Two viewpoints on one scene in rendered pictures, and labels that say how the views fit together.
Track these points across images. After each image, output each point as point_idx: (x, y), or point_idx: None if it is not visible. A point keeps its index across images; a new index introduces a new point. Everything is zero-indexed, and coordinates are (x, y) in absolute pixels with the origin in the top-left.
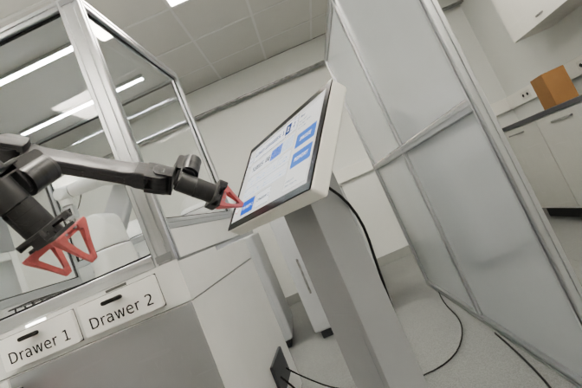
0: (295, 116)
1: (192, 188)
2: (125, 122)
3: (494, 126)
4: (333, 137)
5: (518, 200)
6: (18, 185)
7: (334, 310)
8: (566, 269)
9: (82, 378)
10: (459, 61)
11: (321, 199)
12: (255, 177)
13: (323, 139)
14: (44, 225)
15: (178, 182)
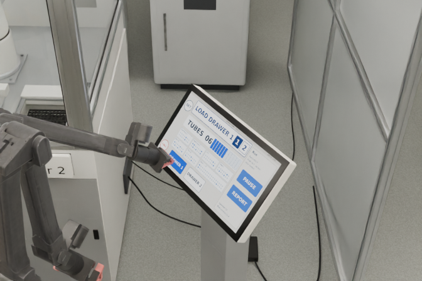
0: (248, 139)
1: (142, 161)
2: (76, 30)
3: (390, 166)
4: (267, 206)
5: (370, 206)
6: (72, 255)
7: (210, 239)
8: (368, 248)
9: None
10: (401, 119)
11: None
12: (189, 138)
13: (260, 210)
14: (81, 270)
15: (134, 159)
